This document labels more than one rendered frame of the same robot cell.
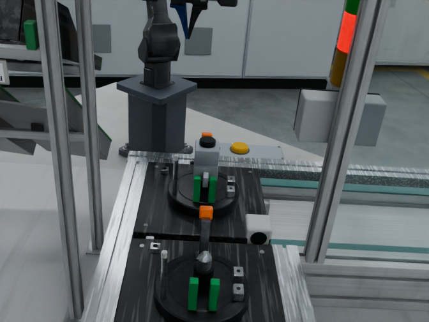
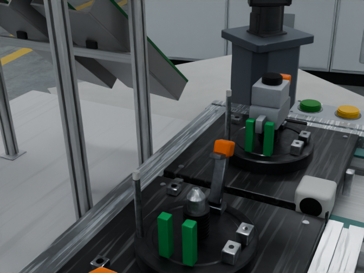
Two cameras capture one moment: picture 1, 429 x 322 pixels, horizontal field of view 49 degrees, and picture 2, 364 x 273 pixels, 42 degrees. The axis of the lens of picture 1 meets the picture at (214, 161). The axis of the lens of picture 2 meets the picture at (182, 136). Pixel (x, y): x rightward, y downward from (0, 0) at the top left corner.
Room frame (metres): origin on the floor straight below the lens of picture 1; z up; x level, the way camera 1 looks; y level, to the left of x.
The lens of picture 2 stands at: (0.13, -0.21, 1.33)
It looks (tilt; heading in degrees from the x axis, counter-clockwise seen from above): 27 degrees down; 31
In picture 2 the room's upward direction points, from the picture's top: 1 degrees counter-clockwise
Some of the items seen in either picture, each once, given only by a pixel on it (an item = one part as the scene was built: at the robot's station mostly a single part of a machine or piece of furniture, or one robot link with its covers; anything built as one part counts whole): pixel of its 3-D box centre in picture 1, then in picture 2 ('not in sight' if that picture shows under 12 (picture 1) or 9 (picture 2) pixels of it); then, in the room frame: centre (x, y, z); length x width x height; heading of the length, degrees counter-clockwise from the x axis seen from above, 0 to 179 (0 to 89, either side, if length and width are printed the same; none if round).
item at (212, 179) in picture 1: (212, 190); (268, 138); (0.71, 0.00, 1.01); 0.01 x 0.01 x 0.05; 3
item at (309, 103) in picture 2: not in sight; (310, 107); (0.97, 0.01, 0.96); 0.04 x 0.04 x 0.02
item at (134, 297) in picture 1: (203, 273); (195, 218); (0.50, 0.00, 1.01); 0.24 x 0.24 x 0.13; 3
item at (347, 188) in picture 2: (265, 209); (348, 182); (0.76, -0.11, 0.95); 0.01 x 0.01 x 0.04; 3
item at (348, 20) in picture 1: (359, 32); not in sight; (0.65, -0.18, 1.33); 0.05 x 0.05 x 0.05
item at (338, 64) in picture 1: (350, 67); not in sight; (0.65, -0.18, 1.28); 0.05 x 0.05 x 0.05
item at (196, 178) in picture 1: (196, 188); (250, 135); (0.71, 0.03, 1.01); 0.01 x 0.01 x 0.05; 3
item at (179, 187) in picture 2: (155, 248); (174, 188); (0.59, 0.08, 0.98); 0.02 x 0.02 x 0.01; 3
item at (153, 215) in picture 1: (202, 200); (266, 156); (0.75, 0.02, 0.96); 0.24 x 0.24 x 0.02; 3
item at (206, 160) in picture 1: (206, 158); (268, 100); (0.74, 0.01, 1.06); 0.08 x 0.04 x 0.07; 3
